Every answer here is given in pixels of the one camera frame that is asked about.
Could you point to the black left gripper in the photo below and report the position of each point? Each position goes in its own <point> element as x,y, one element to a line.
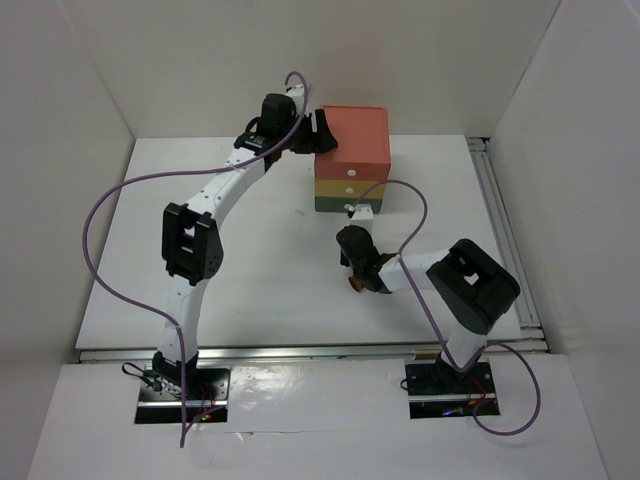
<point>322,142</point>

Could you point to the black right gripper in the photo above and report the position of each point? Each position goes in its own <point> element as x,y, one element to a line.
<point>345,259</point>

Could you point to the small black kabuki brush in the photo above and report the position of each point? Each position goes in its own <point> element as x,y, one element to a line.
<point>355,283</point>

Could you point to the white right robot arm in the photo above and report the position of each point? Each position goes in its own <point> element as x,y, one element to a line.
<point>476,289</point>

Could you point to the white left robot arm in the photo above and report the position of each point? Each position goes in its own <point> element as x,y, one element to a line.
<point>191,243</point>

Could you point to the coral three-tier drawer organizer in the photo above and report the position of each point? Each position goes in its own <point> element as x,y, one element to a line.
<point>360,162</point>

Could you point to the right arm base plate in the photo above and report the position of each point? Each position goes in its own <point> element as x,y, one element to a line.
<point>430,397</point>

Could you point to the aluminium front rail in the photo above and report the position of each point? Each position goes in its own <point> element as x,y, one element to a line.
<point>272,353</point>

